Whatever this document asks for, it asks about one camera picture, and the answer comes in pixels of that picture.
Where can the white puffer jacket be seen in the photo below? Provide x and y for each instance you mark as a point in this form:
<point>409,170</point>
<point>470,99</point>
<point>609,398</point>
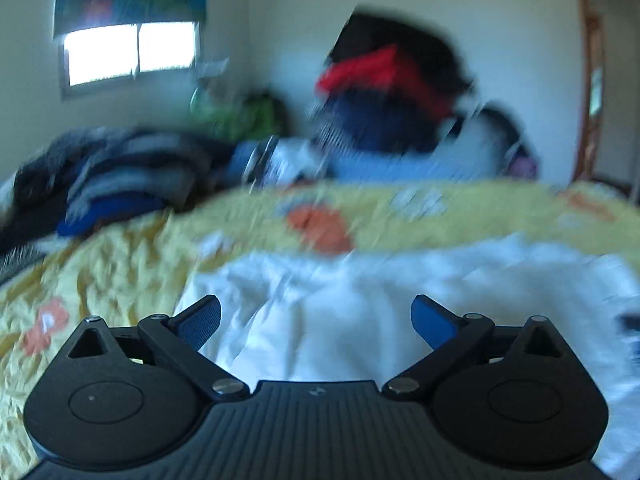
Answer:
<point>300,318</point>

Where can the yellow patterned bedspread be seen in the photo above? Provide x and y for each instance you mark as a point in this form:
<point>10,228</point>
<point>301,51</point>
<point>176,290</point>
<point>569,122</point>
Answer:
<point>132,270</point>

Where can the navy blue garment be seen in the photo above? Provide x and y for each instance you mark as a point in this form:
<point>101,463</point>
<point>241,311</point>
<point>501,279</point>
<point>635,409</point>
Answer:
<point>369,121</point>

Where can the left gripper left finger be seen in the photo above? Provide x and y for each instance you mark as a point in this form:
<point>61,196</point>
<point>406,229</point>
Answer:
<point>175,344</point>

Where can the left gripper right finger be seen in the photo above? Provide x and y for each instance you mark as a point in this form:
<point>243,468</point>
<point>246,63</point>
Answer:
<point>453,340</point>

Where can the wooden door frame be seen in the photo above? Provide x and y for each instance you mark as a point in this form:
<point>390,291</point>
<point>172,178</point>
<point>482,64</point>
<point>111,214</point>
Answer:
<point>591,125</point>

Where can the crumpled white printed bag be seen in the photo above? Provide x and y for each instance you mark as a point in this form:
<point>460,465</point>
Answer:
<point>284,162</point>

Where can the black garment on top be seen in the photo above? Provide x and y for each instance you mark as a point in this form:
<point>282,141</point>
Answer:
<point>367,31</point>

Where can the light blue knitted blanket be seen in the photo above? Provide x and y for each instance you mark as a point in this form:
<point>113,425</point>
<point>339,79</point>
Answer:
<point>457,160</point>

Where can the bright window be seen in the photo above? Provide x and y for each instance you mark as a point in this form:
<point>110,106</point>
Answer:
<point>103,57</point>

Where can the dark clothes pile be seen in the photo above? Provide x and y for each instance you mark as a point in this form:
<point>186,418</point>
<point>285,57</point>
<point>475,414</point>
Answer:
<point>55,190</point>

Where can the red garment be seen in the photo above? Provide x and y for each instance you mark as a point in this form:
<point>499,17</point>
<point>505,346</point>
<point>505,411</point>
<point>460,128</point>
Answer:
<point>389,72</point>

